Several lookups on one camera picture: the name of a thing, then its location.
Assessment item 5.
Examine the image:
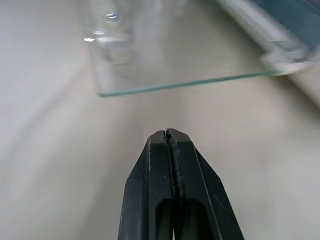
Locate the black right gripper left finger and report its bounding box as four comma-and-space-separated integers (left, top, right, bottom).
117, 129, 177, 240

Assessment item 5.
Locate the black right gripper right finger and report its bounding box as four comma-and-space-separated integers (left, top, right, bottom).
166, 128, 245, 240

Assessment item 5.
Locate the clear glass tray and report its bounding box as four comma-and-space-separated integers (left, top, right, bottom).
82, 0, 282, 99

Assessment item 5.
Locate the dark blue panel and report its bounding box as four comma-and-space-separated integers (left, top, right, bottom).
258, 0, 320, 50

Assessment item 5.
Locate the white metal frame rail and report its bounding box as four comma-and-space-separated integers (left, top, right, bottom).
216, 0, 320, 76

